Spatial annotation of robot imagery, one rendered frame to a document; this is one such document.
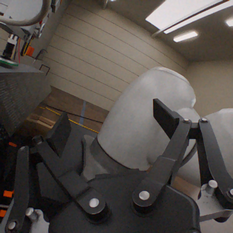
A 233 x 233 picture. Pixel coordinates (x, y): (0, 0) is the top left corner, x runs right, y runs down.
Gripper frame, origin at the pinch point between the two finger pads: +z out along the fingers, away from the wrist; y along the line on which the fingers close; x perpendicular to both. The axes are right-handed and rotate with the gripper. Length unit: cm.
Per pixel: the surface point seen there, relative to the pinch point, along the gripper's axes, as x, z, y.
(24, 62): 35, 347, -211
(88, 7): 220, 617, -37
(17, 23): 31, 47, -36
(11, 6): 56, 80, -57
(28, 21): 29, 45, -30
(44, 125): -61, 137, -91
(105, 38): 80, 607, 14
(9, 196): -67, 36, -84
